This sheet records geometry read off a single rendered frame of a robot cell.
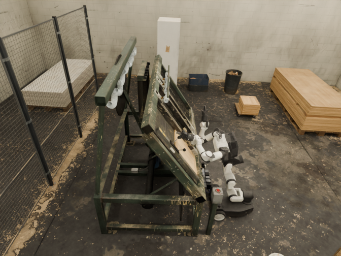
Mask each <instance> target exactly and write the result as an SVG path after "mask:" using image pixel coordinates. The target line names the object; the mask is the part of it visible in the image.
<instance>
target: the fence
mask: <svg viewBox="0 0 341 256"><path fill-rule="evenodd" d="M156 131H157V132H158V134H159V135H160V136H161V138H162V139H163V140H164V141H165V143H166V144H167V145H168V146H169V148H171V147H172V149H173V150H174V151H175V155H176V156H177V157H178V158H181V159H182V160H183V165H184V166H185V167H186V169H187V170H188V171H189V172H190V174H191V175H192V176H193V177H194V178H195V180H196V181H199V177H198V175H197V174H196V173H195V172H194V170H193V169H192V168H191V167H190V165H189V164H188V163H187V162H186V160H185V159H184V158H183V157H182V155H181V154H180V153H179V154H178V153H177V151H176V150H175V149H174V148H173V146H172V145H171V143H170V140H169V138H168V137H167V136H166V135H164V134H163V133H164V132H163V131H162V132H161V130H160V128H157V129H156Z"/></svg>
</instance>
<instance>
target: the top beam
mask: <svg viewBox="0 0 341 256"><path fill-rule="evenodd" d="M161 65H162V57H161V56H160V54H159V55H157V56H155V58H154V63H153V69H152V74H151V79H150V84H149V89H148V94H147V99H146V104H145V110H144V115H143V120H142V125H141V129H142V130H143V131H144V133H145V134H146V135H147V134H149V133H151V132H153V131H154V130H155V121H156V112H157V102H158V96H157V95H156V93H155V92H154V90H155V88H156V90H157V91H158V92H159V82H158V80H157V79H156V77H157V76H158V74H157V71H158V72H159V73H160V74H161ZM158 78H159V79H160V77H159V76H158Z"/></svg>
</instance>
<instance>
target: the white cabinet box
mask: <svg viewBox="0 0 341 256"><path fill-rule="evenodd" d="M180 23H181V18H170V17H159V19H158V21H157V55H159V54H160V56H161V57H162V64H163V66H164V67H165V69H166V70H168V65H170V69H169V73H170V76H171V78H172V79H173V81H174V82H175V84H176V85H177V74H178V57H179V40H180Z"/></svg>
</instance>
